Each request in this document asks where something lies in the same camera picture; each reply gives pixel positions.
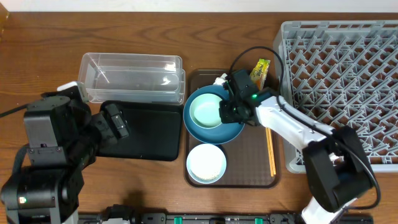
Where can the mint green bowl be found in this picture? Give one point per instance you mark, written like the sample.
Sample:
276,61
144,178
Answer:
204,110

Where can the dark blue plate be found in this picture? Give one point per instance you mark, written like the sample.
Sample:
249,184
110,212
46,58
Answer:
218,135

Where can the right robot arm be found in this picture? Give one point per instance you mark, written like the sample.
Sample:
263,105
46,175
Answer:
337,168

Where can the black rectangular tray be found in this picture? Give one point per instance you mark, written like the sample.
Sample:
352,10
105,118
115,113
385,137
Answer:
153,131

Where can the wooden chopstick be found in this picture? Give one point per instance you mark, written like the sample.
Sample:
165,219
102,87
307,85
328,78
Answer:
274,159
270,151

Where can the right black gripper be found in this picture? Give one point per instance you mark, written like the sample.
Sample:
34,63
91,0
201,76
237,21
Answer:
226,116

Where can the brown serving tray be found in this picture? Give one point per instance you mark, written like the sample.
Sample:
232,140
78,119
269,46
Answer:
248,163

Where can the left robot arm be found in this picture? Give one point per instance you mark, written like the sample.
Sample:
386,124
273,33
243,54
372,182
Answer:
64,138

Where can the white bowl light blue rim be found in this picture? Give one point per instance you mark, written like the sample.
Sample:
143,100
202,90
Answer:
206,163

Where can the left wooden chopstick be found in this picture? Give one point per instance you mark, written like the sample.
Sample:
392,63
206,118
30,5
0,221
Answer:
270,151

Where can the right wooden chopstick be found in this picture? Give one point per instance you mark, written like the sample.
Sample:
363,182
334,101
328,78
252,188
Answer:
274,159

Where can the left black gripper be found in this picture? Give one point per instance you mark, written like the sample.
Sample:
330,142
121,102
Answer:
109,134

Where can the grey dishwasher rack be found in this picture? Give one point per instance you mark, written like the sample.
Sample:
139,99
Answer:
344,73

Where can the green orange snack wrapper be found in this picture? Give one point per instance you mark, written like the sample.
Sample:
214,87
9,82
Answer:
259,73

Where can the clear plastic bin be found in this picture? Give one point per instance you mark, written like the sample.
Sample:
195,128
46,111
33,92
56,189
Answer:
143,78

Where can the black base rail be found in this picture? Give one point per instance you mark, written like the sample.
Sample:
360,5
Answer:
128,215

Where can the crumpled white tissue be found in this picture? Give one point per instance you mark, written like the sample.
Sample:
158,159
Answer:
221,80

